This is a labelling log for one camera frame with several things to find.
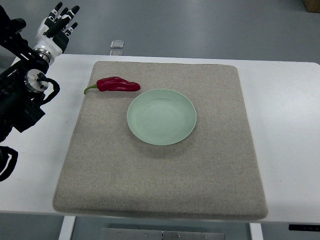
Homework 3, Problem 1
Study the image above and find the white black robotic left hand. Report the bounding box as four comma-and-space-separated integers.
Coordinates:
34, 2, 80, 56

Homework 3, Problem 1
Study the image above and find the red chili pepper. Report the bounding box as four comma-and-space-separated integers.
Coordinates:
83, 76, 141, 94

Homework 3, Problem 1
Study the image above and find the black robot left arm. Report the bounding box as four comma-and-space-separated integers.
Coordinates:
0, 7, 60, 142

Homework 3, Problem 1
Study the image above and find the light green plate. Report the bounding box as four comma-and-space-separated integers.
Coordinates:
126, 89, 197, 146

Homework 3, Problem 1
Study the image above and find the clear floor socket cover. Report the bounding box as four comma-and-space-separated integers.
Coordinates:
110, 40, 124, 49

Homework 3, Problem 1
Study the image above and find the white table leg left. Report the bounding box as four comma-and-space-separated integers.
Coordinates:
58, 216, 76, 240

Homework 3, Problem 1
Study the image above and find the white table leg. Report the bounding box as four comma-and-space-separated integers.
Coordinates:
58, 216, 76, 240
249, 223, 264, 240

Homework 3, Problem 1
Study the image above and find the beige felt mat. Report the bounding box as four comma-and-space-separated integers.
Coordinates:
52, 61, 268, 221

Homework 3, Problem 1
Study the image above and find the cardboard box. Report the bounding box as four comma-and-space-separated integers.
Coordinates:
303, 0, 320, 13

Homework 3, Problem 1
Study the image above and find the white table leg right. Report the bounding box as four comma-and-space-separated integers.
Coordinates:
249, 223, 264, 240

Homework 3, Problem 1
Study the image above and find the black table control panel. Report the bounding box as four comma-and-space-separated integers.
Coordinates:
288, 224, 320, 232

